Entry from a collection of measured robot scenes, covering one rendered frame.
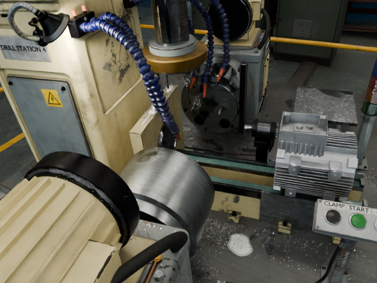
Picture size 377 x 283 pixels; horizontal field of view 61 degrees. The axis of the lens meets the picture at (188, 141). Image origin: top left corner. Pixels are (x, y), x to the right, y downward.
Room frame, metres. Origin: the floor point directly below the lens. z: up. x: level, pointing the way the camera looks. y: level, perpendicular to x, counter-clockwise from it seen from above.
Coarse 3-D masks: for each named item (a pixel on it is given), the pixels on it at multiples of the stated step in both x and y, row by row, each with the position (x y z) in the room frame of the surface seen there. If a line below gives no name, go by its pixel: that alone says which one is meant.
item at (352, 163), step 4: (348, 132) 0.72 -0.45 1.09; (352, 132) 0.72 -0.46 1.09; (280, 152) 0.67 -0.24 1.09; (284, 152) 0.66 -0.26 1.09; (280, 156) 0.66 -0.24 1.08; (284, 156) 0.66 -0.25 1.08; (348, 160) 0.61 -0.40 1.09; (352, 160) 0.60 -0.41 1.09; (356, 160) 0.60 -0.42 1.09; (348, 164) 0.60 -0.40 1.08; (352, 164) 0.60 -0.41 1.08; (356, 164) 0.60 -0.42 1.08; (276, 188) 0.66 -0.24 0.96; (280, 188) 0.66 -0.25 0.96; (344, 200) 0.59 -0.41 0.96
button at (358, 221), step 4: (352, 216) 0.44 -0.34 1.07; (356, 216) 0.44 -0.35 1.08; (360, 216) 0.44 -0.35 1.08; (352, 220) 0.43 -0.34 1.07; (356, 220) 0.43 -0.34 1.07; (360, 220) 0.43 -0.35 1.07; (364, 220) 0.43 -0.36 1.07; (352, 224) 0.43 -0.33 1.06; (356, 224) 0.43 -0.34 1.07; (360, 224) 0.42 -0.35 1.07; (364, 224) 0.42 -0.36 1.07; (360, 228) 0.42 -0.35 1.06
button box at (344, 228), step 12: (324, 204) 0.48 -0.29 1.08; (336, 204) 0.47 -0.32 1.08; (348, 204) 0.47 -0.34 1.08; (324, 216) 0.46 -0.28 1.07; (348, 216) 0.45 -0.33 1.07; (372, 216) 0.44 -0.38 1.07; (312, 228) 0.46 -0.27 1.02; (324, 228) 0.44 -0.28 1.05; (336, 228) 0.43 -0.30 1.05; (348, 228) 0.43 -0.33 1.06; (372, 228) 0.42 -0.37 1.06; (360, 240) 0.42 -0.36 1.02; (372, 240) 0.40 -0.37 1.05
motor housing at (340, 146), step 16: (336, 144) 0.65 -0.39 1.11; (352, 144) 0.65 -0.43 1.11; (288, 160) 0.66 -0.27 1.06; (304, 160) 0.65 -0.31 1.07; (320, 160) 0.64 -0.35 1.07; (336, 160) 0.63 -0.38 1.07; (288, 176) 0.63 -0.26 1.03; (304, 176) 0.62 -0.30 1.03; (320, 176) 0.61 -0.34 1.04; (352, 176) 0.58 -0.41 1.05; (304, 192) 0.62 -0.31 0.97; (320, 192) 0.61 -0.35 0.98; (336, 192) 0.59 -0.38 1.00
